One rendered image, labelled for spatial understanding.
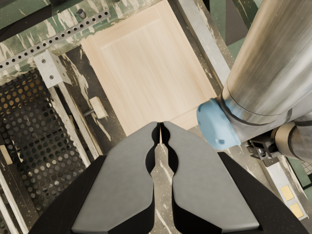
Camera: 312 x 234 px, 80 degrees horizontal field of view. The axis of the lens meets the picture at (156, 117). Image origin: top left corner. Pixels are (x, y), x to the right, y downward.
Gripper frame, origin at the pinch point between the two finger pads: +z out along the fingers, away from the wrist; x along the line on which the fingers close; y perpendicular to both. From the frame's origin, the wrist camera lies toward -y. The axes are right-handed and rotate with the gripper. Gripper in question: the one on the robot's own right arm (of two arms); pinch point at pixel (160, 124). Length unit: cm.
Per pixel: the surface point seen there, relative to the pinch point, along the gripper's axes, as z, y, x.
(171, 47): 65, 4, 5
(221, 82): 55, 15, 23
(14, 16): 120, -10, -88
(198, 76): 59, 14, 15
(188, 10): 69, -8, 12
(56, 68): 56, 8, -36
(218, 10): 98, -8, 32
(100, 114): 51, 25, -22
